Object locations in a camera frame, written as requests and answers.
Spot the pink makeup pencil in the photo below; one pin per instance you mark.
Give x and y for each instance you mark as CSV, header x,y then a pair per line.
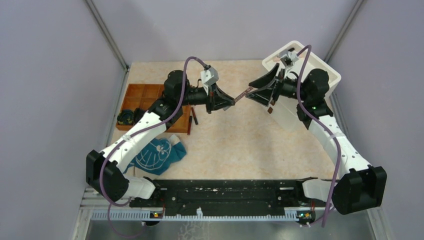
x,y
275,60

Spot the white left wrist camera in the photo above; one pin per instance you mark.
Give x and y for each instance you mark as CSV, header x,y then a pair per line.
x,y
209,77

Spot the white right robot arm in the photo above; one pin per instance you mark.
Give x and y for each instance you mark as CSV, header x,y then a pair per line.
x,y
356,184

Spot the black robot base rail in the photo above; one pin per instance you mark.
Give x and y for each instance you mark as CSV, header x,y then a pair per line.
x,y
227,198

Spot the grey slotted cable duct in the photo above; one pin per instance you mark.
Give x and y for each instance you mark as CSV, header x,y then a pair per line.
x,y
126,214

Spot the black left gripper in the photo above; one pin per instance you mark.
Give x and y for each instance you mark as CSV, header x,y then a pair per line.
x,y
212,104

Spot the dark grey eyeliner pencil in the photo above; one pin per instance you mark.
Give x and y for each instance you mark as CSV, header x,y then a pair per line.
x,y
194,116

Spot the teal patterned cloth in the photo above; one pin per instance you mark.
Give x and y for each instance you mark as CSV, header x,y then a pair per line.
x,y
157,156

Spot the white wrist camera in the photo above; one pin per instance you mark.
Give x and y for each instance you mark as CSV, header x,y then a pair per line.
x,y
288,57
209,77

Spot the maroon makeup pencil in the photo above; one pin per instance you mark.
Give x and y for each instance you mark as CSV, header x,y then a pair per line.
x,y
243,94

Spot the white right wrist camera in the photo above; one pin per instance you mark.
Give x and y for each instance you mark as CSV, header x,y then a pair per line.
x,y
288,57

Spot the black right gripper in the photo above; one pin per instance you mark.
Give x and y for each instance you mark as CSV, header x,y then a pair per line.
x,y
263,96

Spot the wooden compartment tray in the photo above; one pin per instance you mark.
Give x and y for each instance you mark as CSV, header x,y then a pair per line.
x,y
143,96

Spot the black coiled band left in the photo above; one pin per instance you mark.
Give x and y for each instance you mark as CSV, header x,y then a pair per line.
x,y
125,117

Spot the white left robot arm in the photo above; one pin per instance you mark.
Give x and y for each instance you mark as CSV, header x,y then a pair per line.
x,y
105,168

